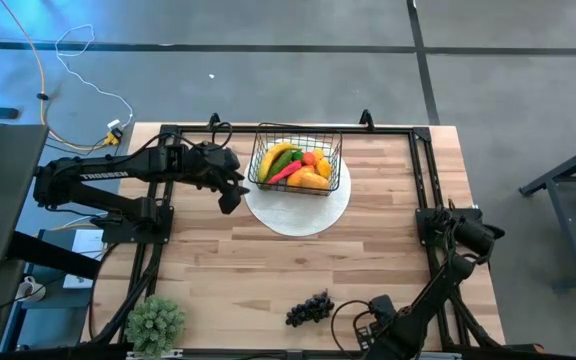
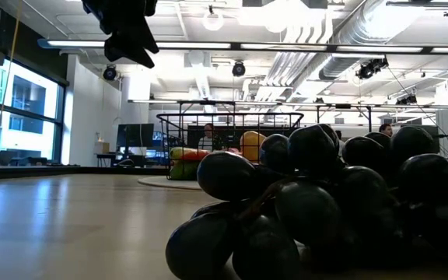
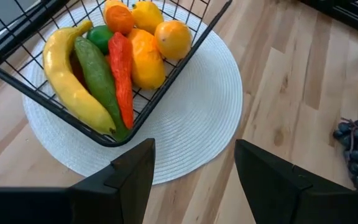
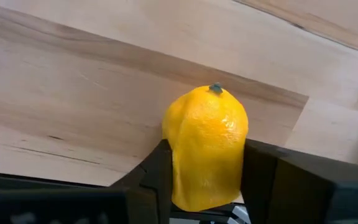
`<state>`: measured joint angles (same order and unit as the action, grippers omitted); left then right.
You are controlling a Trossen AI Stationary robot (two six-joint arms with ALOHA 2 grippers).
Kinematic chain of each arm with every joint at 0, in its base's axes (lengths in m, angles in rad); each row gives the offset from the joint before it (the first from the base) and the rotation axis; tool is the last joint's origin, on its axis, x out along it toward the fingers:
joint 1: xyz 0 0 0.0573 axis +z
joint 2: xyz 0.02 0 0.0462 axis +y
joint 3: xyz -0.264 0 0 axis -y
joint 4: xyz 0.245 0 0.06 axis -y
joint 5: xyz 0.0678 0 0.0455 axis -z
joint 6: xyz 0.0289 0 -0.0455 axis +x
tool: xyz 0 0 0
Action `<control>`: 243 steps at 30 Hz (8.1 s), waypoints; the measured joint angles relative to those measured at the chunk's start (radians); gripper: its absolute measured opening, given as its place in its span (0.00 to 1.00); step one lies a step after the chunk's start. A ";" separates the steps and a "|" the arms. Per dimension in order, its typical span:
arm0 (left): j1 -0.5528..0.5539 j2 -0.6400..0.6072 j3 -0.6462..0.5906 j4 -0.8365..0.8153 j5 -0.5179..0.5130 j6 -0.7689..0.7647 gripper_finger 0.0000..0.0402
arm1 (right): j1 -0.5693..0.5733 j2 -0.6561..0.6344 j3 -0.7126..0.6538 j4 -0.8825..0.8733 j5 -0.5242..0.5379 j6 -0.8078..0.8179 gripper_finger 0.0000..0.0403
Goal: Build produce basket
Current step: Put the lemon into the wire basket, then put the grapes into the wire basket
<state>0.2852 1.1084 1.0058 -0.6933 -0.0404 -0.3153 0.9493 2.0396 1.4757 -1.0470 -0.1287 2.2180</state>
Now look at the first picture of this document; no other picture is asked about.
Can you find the red chili pepper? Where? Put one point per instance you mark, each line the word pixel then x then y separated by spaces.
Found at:
pixel 285 172

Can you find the white round woven placemat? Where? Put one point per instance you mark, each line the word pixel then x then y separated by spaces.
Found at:
pixel 293 215

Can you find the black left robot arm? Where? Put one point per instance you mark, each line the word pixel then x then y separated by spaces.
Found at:
pixel 98 175

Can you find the white power adapter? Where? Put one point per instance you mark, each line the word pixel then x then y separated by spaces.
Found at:
pixel 114 124

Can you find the black desk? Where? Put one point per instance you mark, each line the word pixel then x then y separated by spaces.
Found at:
pixel 8 190

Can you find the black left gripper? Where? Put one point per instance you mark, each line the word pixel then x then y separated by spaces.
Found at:
pixel 213 165

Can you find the green artificial plant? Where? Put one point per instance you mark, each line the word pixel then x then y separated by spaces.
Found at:
pixel 155 325

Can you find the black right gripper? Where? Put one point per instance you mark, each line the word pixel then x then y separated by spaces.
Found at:
pixel 385 320

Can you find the green lime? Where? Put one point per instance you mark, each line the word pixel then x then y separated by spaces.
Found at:
pixel 297 156

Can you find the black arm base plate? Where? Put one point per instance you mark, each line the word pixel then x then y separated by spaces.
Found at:
pixel 118 232
pixel 423 235

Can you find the orange mango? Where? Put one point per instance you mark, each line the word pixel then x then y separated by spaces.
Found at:
pixel 298 176

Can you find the green cucumber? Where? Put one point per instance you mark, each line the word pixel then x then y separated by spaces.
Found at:
pixel 282 161

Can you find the black desk leg beam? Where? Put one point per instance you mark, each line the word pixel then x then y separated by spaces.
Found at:
pixel 53 255

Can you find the dark grey side table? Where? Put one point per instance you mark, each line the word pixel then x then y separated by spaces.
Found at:
pixel 568 225

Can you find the yellow banana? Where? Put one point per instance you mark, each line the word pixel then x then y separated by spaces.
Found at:
pixel 270 160

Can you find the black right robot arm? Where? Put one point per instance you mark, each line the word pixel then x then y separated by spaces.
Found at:
pixel 443 285

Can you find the white mug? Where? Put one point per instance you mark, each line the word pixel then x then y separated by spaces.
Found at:
pixel 30 290

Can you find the white paper sheet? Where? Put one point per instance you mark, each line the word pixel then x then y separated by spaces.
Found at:
pixel 85 245

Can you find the small yellow orange fruit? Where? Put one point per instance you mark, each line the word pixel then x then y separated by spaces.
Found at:
pixel 319 153

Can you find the small orange tomato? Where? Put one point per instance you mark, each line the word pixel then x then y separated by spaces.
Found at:
pixel 309 159

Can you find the black frame bracket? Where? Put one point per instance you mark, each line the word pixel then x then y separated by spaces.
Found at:
pixel 213 121
pixel 366 118

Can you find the dark purple grape bunch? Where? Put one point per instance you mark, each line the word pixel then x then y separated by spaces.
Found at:
pixel 310 310

